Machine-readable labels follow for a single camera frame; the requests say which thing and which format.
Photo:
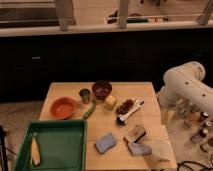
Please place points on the dark maroon bowl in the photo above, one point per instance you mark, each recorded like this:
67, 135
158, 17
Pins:
101, 89

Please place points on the yellow corn cob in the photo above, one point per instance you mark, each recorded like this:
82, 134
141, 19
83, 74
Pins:
35, 158

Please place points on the green cucumber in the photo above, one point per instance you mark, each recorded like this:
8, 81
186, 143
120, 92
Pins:
87, 114

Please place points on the wooden block brush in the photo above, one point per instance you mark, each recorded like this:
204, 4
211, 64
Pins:
135, 134

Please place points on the green plastic tray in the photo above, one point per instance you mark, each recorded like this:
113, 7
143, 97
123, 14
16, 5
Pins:
62, 146

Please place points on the small metal cup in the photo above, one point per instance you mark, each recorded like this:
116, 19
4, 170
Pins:
85, 95

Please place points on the blue-grey sponge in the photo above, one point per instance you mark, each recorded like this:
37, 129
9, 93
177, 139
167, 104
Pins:
105, 143

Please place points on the clear plastic bag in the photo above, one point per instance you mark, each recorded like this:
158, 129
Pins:
160, 151

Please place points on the orange bowl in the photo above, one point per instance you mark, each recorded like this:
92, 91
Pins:
63, 108

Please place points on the grey folded cloth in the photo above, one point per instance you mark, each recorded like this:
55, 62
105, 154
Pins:
139, 149

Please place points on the spice bottles cluster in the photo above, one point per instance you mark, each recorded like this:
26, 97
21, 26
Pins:
191, 126

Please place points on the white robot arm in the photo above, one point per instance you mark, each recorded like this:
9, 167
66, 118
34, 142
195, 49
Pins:
185, 81

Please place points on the brown dried food pile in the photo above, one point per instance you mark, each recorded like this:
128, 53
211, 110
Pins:
124, 107

